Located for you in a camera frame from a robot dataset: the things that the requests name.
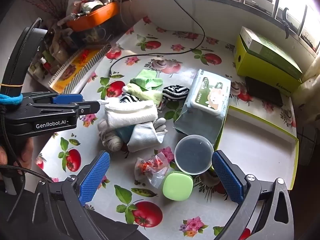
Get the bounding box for black white striped sock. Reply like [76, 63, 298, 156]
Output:
[120, 93, 140, 104]
[162, 85, 189, 102]

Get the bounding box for white towel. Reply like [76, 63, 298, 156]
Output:
[104, 99, 158, 128]

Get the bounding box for black hook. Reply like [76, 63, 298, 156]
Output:
[281, 7, 292, 39]

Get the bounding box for green rounded square case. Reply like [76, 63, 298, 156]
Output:
[162, 170, 193, 201]

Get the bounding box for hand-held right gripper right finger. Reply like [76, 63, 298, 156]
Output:
[211, 150, 294, 240]

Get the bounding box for green white carton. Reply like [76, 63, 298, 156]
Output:
[239, 26, 303, 80]

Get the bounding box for wet wipes pack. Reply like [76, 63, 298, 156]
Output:
[174, 69, 232, 147]

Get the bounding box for tomato print tablecloth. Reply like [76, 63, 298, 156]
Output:
[35, 17, 298, 240]

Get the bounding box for white cable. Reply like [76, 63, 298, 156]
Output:
[187, 0, 199, 33]

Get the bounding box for grey patterned sock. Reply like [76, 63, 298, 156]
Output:
[97, 119, 124, 152]

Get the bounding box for black cable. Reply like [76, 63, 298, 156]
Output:
[109, 0, 207, 77]

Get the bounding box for black phone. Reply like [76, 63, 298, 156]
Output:
[244, 76, 284, 107]

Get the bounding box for yellow green shoebox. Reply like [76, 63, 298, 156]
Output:
[234, 34, 303, 94]

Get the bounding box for clear round plastic container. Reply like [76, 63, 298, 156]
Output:
[174, 134, 215, 175]

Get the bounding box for shallow yellow-rimmed box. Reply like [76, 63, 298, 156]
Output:
[214, 105, 299, 190]

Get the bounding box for white sock pair grey toes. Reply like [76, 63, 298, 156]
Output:
[127, 117, 168, 153]

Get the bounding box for light green cloth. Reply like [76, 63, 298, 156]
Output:
[130, 69, 163, 90]

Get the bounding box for green white sock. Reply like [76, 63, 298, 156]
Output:
[122, 83, 163, 105]

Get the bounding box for orange plastic basket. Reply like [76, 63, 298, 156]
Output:
[66, 1, 120, 32]

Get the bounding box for person's left hand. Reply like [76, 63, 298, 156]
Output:
[0, 137, 34, 170]

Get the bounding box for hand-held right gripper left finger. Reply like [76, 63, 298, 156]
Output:
[31, 150, 112, 240]

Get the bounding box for dried branches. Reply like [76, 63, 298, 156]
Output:
[20, 0, 68, 20]

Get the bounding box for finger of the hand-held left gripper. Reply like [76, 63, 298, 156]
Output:
[54, 101, 100, 117]
[51, 94, 84, 105]

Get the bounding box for yellow printed food carton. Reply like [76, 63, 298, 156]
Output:
[50, 49, 110, 93]

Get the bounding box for cream dotted curtain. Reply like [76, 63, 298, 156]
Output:
[299, 54, 320, 110]

